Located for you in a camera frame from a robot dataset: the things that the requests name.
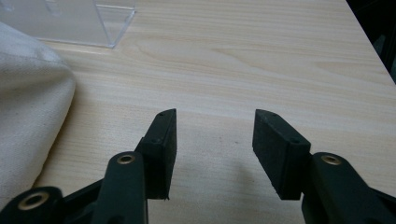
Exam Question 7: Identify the clear plastic box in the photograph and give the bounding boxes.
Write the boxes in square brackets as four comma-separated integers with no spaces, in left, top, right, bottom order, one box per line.
[0,0,136,49]

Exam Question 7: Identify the white canvas cloth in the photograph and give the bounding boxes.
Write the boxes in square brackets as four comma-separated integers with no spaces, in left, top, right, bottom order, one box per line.
[0,21,78,210]

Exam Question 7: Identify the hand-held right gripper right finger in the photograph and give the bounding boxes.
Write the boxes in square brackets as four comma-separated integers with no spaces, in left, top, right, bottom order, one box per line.
[251,108,312,201]

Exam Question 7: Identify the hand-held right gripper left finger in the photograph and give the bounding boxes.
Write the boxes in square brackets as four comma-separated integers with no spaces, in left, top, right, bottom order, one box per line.
[134,107,177,201]

